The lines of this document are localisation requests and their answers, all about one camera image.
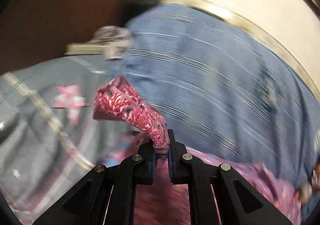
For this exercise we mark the maroon floral garment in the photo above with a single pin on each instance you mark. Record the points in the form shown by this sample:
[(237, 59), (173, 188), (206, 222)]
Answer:
[(119, 101)]

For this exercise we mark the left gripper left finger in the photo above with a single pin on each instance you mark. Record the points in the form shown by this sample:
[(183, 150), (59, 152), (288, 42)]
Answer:
[(105, 195)]

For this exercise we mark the purple floral bed sheet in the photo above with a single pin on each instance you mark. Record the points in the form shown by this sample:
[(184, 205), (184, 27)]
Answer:
[(262, 179)]

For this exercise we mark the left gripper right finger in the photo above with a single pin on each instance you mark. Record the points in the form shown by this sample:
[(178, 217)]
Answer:
[(218, 194)]

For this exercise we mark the grey patterned small cloth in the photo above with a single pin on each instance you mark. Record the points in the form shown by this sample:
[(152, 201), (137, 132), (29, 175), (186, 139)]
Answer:
[(113, 40)]

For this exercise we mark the dark red headboard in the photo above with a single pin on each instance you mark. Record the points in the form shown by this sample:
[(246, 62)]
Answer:
[(33, 31)]

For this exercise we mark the blue plaid quilt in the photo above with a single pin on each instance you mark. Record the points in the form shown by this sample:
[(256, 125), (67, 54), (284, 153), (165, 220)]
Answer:
[(221, 91)]

